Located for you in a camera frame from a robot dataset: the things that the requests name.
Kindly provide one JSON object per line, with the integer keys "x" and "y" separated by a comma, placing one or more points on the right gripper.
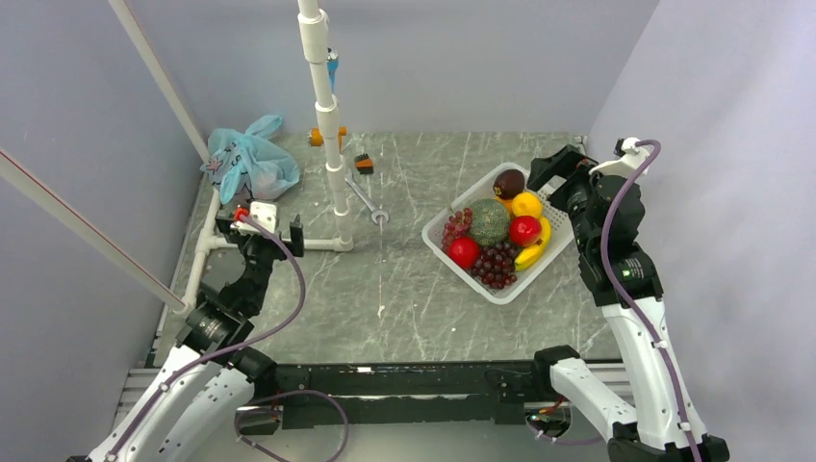
{"x": 569, "y": 163}

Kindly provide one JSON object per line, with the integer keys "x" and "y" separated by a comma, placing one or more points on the blue handled tool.
{"x": 332, "y": 64}

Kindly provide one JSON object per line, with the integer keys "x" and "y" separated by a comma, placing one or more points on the silver wrench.
{"x": 377, "y": 214}

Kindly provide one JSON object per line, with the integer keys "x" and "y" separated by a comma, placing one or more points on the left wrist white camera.
{"x": 263, "y": 213}

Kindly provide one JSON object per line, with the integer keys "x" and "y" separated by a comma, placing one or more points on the orange black small brush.
{"x": 364, "y": 164}

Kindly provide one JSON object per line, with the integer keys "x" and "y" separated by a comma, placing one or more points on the yellow fake lemon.
{"x": 527, "y": 204}

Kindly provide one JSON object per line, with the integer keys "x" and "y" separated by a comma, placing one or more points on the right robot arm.
{"x": 605, "y": 209}

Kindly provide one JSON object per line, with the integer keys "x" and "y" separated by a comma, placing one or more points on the red fake apple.
{"x": 464, "y": 252}

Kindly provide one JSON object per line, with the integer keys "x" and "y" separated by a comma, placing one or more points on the red fake pomegranate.
{"x": 525, "y": 231}

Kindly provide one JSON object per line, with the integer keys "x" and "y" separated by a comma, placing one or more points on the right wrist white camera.
{"x": 629, "y": 156}

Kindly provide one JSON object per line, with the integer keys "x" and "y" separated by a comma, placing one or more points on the white pvc pipe frame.
{"x": 313, "y": 27}

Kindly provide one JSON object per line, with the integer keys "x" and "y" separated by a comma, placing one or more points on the wrist white camera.
{"x": 263, "y": 213}
{"x": 629, "y": 156}

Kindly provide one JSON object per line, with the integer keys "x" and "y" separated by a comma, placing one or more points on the white plastic basket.
{"x": 562, "y": 235}

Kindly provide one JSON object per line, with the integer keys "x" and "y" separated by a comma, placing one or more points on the fake orange in basket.
{"x": 506, "y": 203}

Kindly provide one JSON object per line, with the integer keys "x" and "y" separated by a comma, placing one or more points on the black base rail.
{"x": 304, "y": 396}

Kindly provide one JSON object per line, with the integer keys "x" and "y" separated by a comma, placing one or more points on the light red fake grapes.
{"x": 457, "y": 226}

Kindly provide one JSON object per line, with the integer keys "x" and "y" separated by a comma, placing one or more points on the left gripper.
{"x": 238, "y": 238}

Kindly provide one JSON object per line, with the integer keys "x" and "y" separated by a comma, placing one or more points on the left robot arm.
{"x": 212, "y": 370}

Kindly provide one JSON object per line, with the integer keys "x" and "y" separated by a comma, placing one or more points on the light blue plastic bag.
{"x": 249, "y": 165}

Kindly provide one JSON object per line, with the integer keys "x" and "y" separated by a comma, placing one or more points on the yellow fake banana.
{"x": 529, "y": 255}

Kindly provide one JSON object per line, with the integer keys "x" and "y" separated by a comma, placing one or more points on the dark red fake grapes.
{"x": 495, "y": 267}

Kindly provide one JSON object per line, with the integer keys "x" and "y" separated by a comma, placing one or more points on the dark brown fake fruit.
{"x": 509, "y": 183}

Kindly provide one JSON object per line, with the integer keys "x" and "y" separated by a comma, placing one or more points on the green fake melon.
{"x": 490, "y": 221}

